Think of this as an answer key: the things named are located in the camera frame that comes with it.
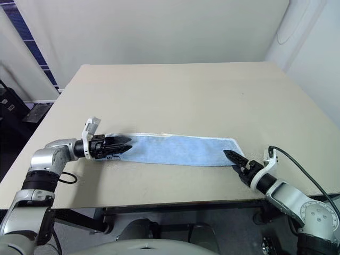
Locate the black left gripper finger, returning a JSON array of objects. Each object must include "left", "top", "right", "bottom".
[
  {"left": 105, "top": 135, "right": 132, "bottom": 145},
  {"left": 106, "top": 144, "right": 133, "bottom": 155}
]

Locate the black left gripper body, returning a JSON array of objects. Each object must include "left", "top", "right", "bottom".
[{"left": 88, "top": 134, "right": 109, "bottom": 159}]

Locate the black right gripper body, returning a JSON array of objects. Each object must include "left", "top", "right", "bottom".
[{"left": 238, "top": 160, "right": 265, "bottom": 190}]

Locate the light blue towel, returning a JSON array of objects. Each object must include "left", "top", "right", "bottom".
[{"left": 98, "top": 131, "right": 247, "bottom": 168}]

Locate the dark grey flat pad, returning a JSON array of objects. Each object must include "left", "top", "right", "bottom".
[{"left": 22, "top": 104, "right": 53, "bottom": 123}]

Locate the dark rounded shape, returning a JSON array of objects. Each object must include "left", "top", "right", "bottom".
[
  {"left": 114, "top": 218, "right": 162, "bottom": 242},
  {"left": 188, "top": 224, "right": 221, "bottom": 254}
]

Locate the black equipment case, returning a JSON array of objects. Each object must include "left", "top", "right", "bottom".
[{"left": 0, "top": 79, "right": 36, "bottom": 149}]

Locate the silver robot torso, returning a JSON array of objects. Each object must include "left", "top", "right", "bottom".
[{"left": 66, "top": 238, "right": 217, "bottom": 255}]

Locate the blue striped panel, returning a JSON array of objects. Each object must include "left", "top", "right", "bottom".
[{"left": 0, "top": 0, "right": 64, "bottom": 94}]

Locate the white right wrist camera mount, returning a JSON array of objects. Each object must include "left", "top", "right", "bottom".
[{"left": 249, "top": 148, "right": 279, "bottom": 191}]

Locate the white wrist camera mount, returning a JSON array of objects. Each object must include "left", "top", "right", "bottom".
[
  {"left": 249, "top": 148, "right": 279, "bottom": 191},
  {"left": 81, "top": 116, "right": 103, "bottom": 160}
]

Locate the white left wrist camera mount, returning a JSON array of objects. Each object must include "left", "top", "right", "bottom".
[{"left": 81, "top": 116, "right": 103, "bottom": 160}]

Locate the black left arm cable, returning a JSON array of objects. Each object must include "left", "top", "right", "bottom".
[{"left": 58, "top": 172, "right": 78, "bottom": 185}]

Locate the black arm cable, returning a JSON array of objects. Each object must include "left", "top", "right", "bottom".
[
  {"left": 58, "top": 172, "right": 78, "bottom": 185},
  {"left": 267, "top": 145, "right": 340, "bottom": 212}
]

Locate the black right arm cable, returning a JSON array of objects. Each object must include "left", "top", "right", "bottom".
[{"left": 267, "top": 145, "right": 340, "bottom": 212}]

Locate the black table frame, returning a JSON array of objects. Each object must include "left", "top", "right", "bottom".
[{"left": 50, "top": 193, "right": 340, "bottom": 236}]

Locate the white round wall fixture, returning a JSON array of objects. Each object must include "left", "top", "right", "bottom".
[{"left": 276, "top": 0, "right": 313, "bottom": 45}]

